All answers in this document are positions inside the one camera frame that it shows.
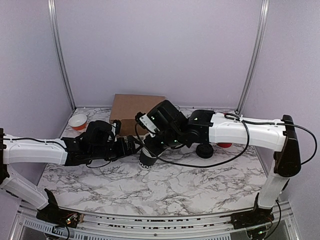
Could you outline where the stack of black paper cups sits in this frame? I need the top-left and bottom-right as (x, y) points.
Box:
(138, 133), (161, 170)

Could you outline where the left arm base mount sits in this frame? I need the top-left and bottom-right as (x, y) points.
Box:
(36, 188), (81, 228)

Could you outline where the aluminium frame post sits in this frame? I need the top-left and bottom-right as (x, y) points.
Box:
(47, 0), (76, 112)
(235, 0), (270, 114)

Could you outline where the brown paper bag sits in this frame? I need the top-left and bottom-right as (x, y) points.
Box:
(109, 94), (166, 137)

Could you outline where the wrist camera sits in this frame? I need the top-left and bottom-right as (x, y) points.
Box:
(135, 112), (155, 133)
(111, 119), (122, 136)

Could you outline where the orange and white bowl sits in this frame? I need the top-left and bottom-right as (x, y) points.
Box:
(68, 114), (88, 131)

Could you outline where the red cup with sugar packets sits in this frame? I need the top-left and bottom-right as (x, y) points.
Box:
(216, 142), (232, 148)

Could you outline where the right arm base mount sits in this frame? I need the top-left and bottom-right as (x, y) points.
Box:
(230, 193), (275, 230)

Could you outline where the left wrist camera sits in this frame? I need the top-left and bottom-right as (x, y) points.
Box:
(111, 119), (122, 136)

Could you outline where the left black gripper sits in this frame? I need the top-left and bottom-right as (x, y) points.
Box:
(90, 135), (144, 162)

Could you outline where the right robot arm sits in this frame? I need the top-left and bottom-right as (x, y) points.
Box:
(136, 100), (302, 224)

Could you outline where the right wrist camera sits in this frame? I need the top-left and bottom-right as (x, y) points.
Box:
(135, 112), (155, 133)

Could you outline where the left aluminium frame post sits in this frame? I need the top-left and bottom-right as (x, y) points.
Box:
(47, 0), (76, 112)

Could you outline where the front aluminium rail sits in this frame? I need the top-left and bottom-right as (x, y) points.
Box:
(8, 202), (301, 240)

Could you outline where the stack of black cup lids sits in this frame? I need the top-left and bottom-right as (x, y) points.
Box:
(195, 143), (214, 159)

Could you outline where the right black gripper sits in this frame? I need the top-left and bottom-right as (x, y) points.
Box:
(143, 129), (184, 158)

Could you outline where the right aluminium frame post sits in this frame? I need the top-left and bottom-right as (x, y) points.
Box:
(235, 0), (270, 114)

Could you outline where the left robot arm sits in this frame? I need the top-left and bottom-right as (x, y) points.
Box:
(0, 120), (141, 223)

